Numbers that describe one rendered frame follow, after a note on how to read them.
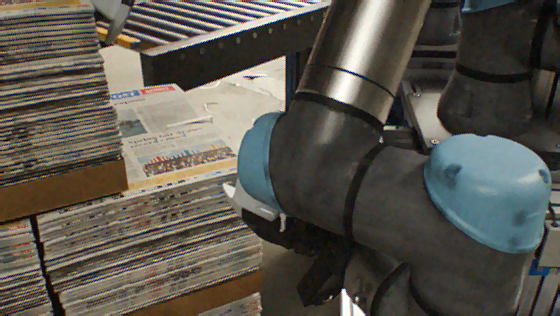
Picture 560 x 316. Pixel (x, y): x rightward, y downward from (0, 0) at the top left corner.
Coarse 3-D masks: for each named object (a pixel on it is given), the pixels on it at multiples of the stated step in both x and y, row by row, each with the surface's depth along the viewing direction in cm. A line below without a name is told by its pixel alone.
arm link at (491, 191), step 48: (480, 144) 33; (384, 192) 34; (432, 192) 32; (480, 192) 29; (528, 192) 29; (384, 240) 34; (432, 240) 32; (480, 240) 30; (528, 240) 30; (432, 288) 34; (480, 288) 32
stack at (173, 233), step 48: (144, 96) 93; (144, 144) 77; (192, 144) 77; (144, 192) 65; (192, 192) 68; (0, 240) 58; (48, 240) 62; (96, 240) 64; (144, 240) 67; (192, 240) 71; (240, 240) 75; (0, 288) 60; (48, 288) 69; (96, 288) 67; (144, 288) 71; (192, 288) 75
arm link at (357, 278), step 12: (360, 252) 43; (372, 252) 43; (348, 264) 44; (360, 264) 43; (372, 264) 42; (384, 264) 42; (396, 264) 41; (348, 276) 44; (360, 276) 43; (372, 276) 42; (384, 276) 41; (348, 288) 44; (360, 288) 43; (372, 288) 41; (360, 300) 42; (372, 300) 41
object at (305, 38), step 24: (240, 24) 148; (264, 24) 149; (288, 24) 157; (312, 24) 166; (168, 48) 128; (192, 48) 132; (216, 48) 138; (240, 48) 145; (264, 48) 152; (288, 48) 161; (144, 72) 127; (168, 72) 128; (192, 72) 134; (216, 72) 141
